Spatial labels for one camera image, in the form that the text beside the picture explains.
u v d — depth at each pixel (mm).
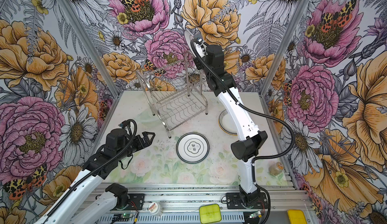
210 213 701
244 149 477
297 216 701
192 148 894
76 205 452
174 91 1233
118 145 561
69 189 449
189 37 730
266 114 474
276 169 776
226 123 1020
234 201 739
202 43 558
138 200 738
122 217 711
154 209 641
